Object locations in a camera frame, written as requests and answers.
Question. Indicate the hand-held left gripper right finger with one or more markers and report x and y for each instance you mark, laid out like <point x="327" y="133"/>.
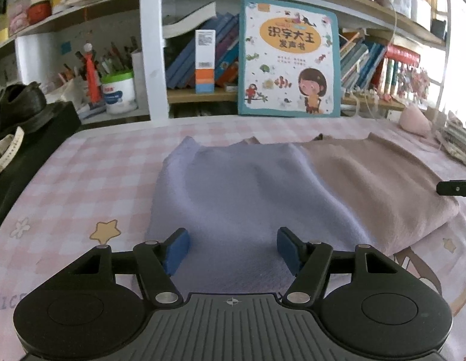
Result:
<point x="289" y="250"/>

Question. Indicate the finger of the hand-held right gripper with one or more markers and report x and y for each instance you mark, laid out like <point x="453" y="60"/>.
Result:
<point x="456" y="188"/>

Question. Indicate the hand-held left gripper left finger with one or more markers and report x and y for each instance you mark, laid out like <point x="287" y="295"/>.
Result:
<point x="177" y="250"/>

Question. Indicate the purple and pink sweater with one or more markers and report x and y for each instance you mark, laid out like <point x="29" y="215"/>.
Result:
<point x="255" y="188"/>

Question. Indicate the striped fabric stack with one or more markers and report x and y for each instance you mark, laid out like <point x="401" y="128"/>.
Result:
<point x="460" y="141"/>

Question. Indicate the pink plush toy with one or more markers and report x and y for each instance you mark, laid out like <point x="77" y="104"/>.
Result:
<point x="415" y="120"/>

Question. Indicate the colourful paper flower craft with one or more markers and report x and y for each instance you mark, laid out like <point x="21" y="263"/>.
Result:
<point x="415" y="82"/>

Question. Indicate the pink checkered tablecloth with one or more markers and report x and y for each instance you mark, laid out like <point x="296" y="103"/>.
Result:
<point x="97" y="165"/>

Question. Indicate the row of hardback books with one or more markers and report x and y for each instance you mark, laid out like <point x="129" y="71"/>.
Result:
<point x="390" y="77"/>

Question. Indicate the thick red book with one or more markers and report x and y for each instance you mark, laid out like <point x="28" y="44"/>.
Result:
<point x="403" y="54"/>

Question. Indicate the row of thin picture books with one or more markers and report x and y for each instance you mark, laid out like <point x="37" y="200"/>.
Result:
<point x="360" y="62"/>

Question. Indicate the white jar with green lid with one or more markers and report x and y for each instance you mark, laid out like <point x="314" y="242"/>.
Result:
<point x="119" y="96"/>

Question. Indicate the black case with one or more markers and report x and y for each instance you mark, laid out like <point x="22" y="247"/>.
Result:
<point x="56" y="120"/>

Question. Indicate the row of blue books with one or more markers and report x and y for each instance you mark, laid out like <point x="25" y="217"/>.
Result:
<point x="184" y="64"/>

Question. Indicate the white bookshelf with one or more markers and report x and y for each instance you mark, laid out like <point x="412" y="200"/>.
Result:
<point x="154" y="64"/>

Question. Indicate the white storage bins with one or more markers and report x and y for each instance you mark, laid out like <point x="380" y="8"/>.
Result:
<point x="413" y="3"/>

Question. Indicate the white and orange box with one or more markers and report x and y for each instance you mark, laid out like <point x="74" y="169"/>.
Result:
<point x="205" y="60"/>

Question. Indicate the illustrated children's book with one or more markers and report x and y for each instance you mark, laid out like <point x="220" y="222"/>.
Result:
<point x="289" y="56"/>

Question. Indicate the white wristwatch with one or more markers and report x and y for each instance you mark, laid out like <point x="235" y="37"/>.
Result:
<point x="9" y="150"/>

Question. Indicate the bunch of pens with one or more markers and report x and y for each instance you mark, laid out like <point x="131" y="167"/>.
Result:
<point x="112" y="60"/>

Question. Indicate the black leather shoe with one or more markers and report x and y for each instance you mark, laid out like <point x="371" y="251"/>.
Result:
<point x="20" y="105"/>

